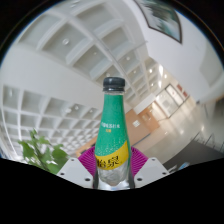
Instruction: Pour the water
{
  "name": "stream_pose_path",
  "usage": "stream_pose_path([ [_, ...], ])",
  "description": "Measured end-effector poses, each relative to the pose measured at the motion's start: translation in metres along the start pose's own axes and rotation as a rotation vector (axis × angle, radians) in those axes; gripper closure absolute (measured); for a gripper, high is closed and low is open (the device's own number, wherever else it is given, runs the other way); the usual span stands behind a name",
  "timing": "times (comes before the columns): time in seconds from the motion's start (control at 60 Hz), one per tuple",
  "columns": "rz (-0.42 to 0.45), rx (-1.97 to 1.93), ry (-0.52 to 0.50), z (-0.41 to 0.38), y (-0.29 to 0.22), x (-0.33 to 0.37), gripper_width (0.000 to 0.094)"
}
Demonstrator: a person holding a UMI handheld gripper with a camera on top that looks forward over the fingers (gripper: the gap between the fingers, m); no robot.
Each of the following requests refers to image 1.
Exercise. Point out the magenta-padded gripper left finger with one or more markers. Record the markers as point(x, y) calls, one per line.
point(73, 171)

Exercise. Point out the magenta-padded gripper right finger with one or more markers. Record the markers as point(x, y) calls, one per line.
point(150, 170)

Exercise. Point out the green-labelled clear drink bottle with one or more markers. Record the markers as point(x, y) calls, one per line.
point(112, 133)

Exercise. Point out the green leafy potted plant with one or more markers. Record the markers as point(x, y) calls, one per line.
point(50, 155)

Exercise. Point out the glass double door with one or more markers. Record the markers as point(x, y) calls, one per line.
point(170, 100)

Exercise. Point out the recessed ceiling lights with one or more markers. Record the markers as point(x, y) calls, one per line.
point(65, 41)

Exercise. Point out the dark-framed landscape picture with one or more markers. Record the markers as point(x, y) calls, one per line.
point(163, 16)

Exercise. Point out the white wall sign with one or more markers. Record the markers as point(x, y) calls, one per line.
point(136, 123)

